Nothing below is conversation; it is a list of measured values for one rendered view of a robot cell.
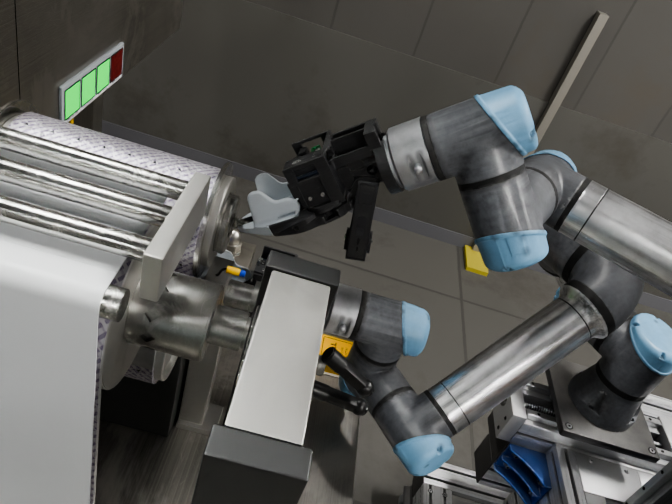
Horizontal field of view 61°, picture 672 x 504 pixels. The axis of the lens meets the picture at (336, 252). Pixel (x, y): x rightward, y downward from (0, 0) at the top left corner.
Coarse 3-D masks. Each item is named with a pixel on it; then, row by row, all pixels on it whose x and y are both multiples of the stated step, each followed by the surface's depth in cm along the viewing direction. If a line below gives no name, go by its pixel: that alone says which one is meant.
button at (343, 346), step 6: (324, 336) 107; (330, 336) 108; (324, 342) 106; (330, 342) 106; (336, 342) 107; (342, 342) 107; (348, 342) 108; (324, 348) 105; (336, 348) 106; (342, 348) 106; (348, 348) 106; (342, 354) 105; (330, 372) 103
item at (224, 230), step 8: (232, 200) 69; (224, 208) 68; (232, 208) 68; (224, 216) 68; (232, 216) 70; (224, 224) 68; (232, 224) 72; (216, 232) 68; (224, 232) 68; (216, 240) 68; (224, 240) 69; (216, 248) 69; (224, 248) 71
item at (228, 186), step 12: (12, 120) 66; (228, 180) 68; (228, 192) 68; (216, 204) 66; (216, 216) 66; (216, 228) 67; (204, 240) 66; (204, 252) 67; (216, 252) 74; (204, 264) 69
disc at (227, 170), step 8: (224, 168) 67; (232, 168) 72; (224, 176) 68; (232, 176) 75; (216, 184) 65; (216, 192) 65; (208, 200) 64; (208, 208) 64; (208, 216) 64; (200, 232) 64; (200, 240) 64; (200, 248) 65; (200, 256) 67; (200, 264) 69; (200, 272) 71
